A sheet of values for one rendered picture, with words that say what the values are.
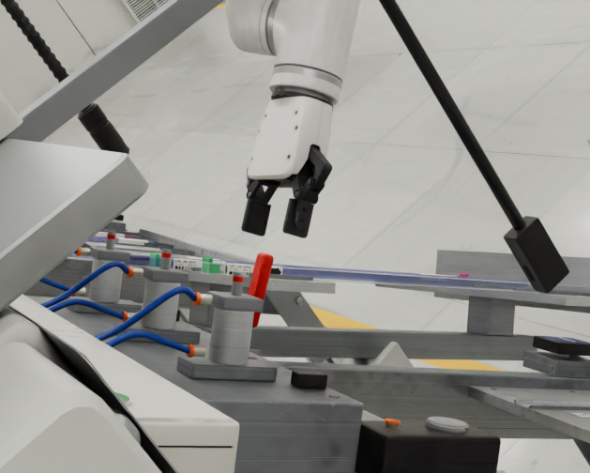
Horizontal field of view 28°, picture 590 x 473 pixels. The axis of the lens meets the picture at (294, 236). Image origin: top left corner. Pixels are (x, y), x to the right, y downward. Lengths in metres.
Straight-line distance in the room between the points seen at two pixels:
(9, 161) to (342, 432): 0.37
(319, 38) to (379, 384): 0.48
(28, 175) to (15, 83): 8.28
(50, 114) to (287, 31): 0.84
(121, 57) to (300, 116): 0.77
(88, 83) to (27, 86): 7.97
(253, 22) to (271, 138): 0.14
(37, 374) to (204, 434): 0.26
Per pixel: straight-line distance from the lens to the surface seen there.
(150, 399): 0.47
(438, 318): 3.04
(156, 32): 0.60
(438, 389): 1.10
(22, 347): 0.21
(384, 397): 1.07
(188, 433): 0.44
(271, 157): 1.37
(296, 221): 1.33
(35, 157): 0.27
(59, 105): 0.59
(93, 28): 8.71
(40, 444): 0.18
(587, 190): 3.22
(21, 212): 0.24
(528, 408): 1.05
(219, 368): 0.64
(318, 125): 1.36
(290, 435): 0.61
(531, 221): 0.73
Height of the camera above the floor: 1.44
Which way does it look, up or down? 21 degrees down
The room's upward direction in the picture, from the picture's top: 34 degrees counter-clockwise
